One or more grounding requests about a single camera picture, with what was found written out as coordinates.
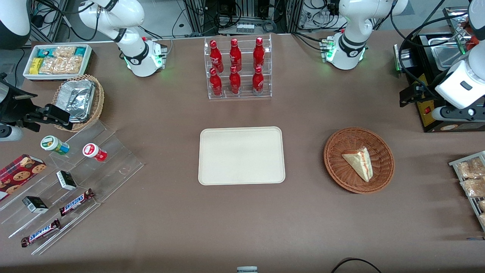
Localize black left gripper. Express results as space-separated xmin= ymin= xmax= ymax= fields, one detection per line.
xmin=399 ymin=85 xmax=446 ymax=110

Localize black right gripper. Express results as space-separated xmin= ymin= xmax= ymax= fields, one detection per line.
xmin=0 ymin=74 xmax=74 ymax=133

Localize triangular sandwich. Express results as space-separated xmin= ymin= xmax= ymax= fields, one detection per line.
xmin=341 ymin=146 xmax=374 ymax=183

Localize light woven wicker basket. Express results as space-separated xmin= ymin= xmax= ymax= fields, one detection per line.
xmin=52 ymin=74 xmax=105 ymax=132

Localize steel tray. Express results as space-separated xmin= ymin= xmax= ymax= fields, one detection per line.
xmin=443 ymin=7 xmax=474 ymax=36

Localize brown round wicker basket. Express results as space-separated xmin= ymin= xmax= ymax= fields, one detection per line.
xmin=323 ymin=127 xmax=395 ymax=195

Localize cream rectangular serving tray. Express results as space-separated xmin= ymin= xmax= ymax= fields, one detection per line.
xmin=198 ymin=126 xmax=286 ymax=186

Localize green lid yogurt cup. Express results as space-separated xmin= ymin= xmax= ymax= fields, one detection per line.
xmin=41 ymin=135 xmax=70 ymax=155

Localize black food warmer appliance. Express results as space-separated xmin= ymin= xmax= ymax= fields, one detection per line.
xmin=394 ymin=32 xmax=485 ymax=133

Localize silver foil packets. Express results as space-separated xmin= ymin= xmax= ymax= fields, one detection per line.
xmin=57 ymin=80 xmax=96 ymax=122

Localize clear bag of crackers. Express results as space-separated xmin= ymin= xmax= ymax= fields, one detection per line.
xmin=53 ymin=46 xmax=77 ymax=58
xmin=39 ymin=56 xmax=84 ymax=75

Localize steel pan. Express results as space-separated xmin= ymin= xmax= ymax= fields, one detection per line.
xmin=428 ymin=38 xmax=472 ymax=72

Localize red lid yogurt cup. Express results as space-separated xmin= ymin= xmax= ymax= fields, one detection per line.
xmin=83 ymin=143 xmax=108 ymax=162

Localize red chocolate chip cookie box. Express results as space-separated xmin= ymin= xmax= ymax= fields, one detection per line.
xmin=0 ymin=154 xmax=47 ymax=201

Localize small black carton box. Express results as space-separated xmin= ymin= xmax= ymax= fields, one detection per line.
xmin=22 ymin=196 xmax=49 ymax=213
xmin=56 ymin=170 xmax=77 ymax=191

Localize white rectangular snack bin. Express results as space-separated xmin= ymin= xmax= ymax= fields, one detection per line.
xmin=23 ymin=44 xmax=93 ymax=82

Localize clear acrylic step stand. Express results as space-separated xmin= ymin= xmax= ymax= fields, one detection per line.
xmin=0 ymin=121 xmax=146 ymax=255

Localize Snickers chocolate bar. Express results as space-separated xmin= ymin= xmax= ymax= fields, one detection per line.
xmin=21 ymin=219 xmax=61 ymax=248
xmin=59 ymin=188 xmax=95 ymax=217

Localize red cola bottle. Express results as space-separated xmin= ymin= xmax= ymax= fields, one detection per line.
xmin=229 ymin=38 xmax=242 ymax=72
xmin=210 ymin=67 xmax=223 ymax=97
xmin=209 ymin=40 xmax=224 ymax=73
xmin=252 ymin=66 xmax=264 ymax=94
xmin=253 ymin=37 xmax=265 ymax=70
xmin=229 ymin=66 xmax=241 ymax=95

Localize clear acrylic bottle rack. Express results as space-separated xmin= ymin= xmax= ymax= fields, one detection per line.
xmin=203 ymin=33 xmax=272 ymax=100

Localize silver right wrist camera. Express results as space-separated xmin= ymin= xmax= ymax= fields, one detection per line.
xmin=0 ymin=125 xmax=24 ymax=142

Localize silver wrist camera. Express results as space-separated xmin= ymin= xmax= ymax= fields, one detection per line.
xmin=0 ymin=125 xmax=24 ymax=142
xmin=432 ymin=106 xmax=485 ymax=122

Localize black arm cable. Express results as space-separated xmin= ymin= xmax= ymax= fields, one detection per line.
xmin=390 ymin=0 xmax=472 ymax=99

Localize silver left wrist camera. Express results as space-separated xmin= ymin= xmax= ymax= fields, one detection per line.
xmin=432 ymin=106 xmax=485 ymax=122

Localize black table cable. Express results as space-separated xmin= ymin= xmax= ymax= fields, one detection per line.
xmin=330 ymin=257 xmax=383 ymax=273

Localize aluminium frame structure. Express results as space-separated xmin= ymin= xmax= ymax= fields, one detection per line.
xmin=182 ymin=0 xmax=304 ymax=35

